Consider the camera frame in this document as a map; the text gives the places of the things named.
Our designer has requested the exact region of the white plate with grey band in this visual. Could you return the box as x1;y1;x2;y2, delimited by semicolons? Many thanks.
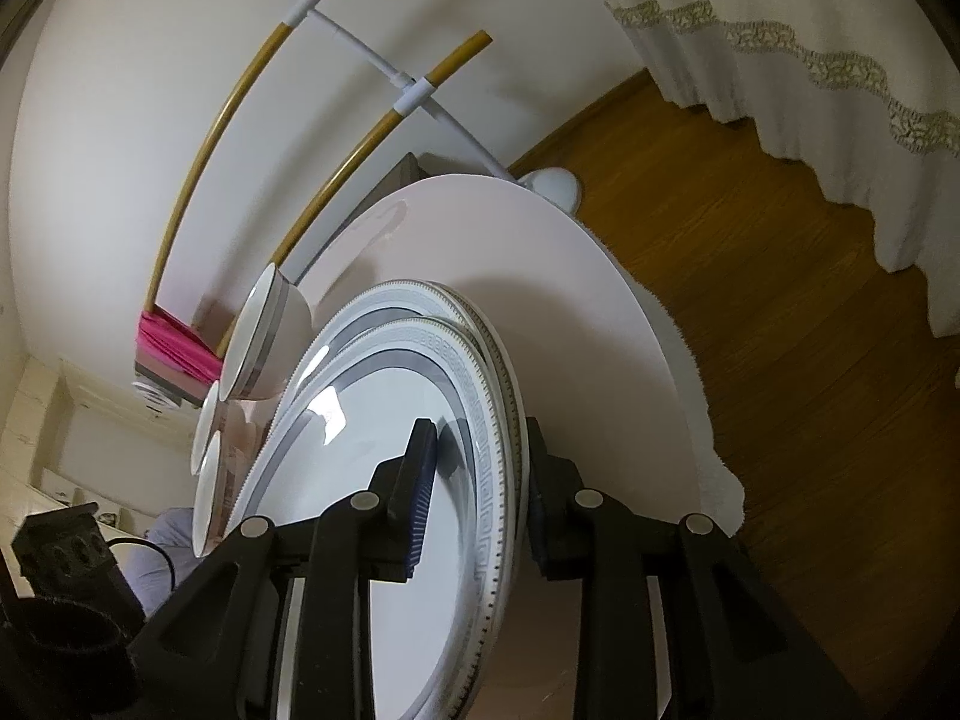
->
289;280;530;466
225;319;518;720

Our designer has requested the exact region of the round pink printed table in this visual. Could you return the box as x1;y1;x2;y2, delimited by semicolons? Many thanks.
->
292;174;706;720

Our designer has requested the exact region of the dark wooden bench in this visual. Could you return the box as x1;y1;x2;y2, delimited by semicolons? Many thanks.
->
375;152;451;188

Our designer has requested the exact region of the brown grey towel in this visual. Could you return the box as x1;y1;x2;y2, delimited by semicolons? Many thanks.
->
133;349;218;398

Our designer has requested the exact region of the bed with pale sheet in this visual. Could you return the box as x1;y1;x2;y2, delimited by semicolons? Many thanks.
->
127;506;226;616

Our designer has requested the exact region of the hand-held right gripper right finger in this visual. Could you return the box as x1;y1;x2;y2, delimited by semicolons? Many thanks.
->
527;418;852;720

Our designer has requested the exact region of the short wooden barre rail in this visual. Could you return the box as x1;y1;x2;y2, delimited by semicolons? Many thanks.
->
270;30;494;271

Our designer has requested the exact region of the white round fan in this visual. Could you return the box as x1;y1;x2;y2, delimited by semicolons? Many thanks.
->
131;381;185;410

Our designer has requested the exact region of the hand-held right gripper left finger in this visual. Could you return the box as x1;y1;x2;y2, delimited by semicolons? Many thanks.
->
131;418;437;720

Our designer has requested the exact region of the white barre stand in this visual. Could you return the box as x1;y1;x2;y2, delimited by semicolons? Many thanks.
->
283;0;582;211

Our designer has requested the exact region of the pink towel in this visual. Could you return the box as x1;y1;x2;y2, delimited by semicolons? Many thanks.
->
137;307;226;383

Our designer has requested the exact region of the black cable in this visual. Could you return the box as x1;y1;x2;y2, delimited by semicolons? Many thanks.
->
97;535;182;595

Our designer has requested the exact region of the cream door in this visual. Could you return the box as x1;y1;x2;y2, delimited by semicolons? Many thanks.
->
0;352;151;533

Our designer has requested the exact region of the cream curtain with lace trim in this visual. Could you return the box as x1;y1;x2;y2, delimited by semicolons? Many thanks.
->
600;0;960;391

